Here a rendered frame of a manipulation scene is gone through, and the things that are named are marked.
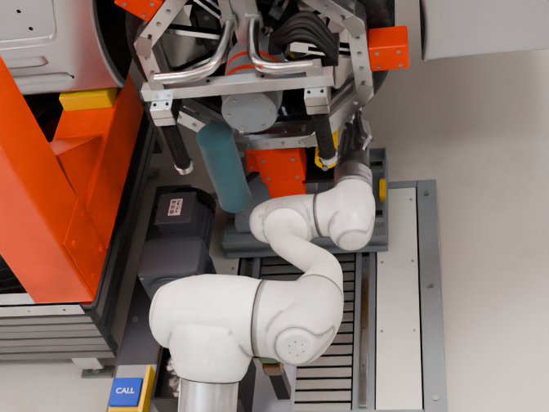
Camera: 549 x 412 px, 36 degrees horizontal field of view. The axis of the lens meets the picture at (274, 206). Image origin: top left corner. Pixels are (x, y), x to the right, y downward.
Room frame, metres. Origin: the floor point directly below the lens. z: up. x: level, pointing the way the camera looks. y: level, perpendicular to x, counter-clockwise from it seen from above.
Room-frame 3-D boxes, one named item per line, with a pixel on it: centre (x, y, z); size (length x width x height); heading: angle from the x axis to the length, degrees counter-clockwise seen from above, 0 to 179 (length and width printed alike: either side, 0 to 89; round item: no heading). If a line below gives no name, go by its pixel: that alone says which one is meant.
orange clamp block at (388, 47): (1.53, -0.36, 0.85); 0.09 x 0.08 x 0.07; 73
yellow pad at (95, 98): (1.90, 0.39, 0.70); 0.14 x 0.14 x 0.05; 73
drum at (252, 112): (1.55, -0.03, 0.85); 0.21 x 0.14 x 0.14; 163
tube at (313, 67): (1.47, -0.11, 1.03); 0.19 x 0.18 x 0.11; 163
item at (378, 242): (1.78, -0.10, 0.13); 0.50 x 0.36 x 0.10; 73
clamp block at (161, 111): (1.47, 0.17, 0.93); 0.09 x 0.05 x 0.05; 163
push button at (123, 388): (1.07, 0.45, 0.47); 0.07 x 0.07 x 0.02; 73
